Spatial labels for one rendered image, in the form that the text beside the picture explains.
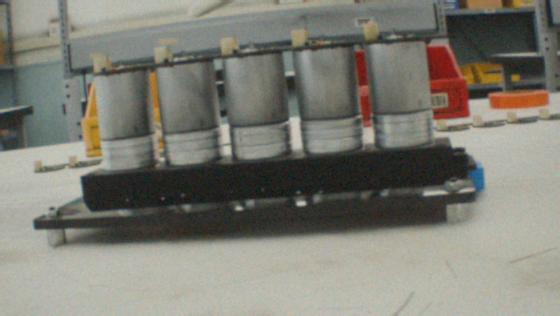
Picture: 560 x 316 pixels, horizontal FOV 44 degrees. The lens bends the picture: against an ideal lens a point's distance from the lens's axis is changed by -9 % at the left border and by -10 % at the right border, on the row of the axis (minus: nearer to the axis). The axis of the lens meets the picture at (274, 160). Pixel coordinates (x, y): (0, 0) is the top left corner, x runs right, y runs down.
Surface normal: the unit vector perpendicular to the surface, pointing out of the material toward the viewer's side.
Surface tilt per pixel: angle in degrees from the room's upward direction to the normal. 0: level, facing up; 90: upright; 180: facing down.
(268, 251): 0
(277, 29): 90
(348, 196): 0
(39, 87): 90
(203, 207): 0
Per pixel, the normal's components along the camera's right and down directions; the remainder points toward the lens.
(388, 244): -0.11, -0.99
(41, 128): 0.00, 0.13
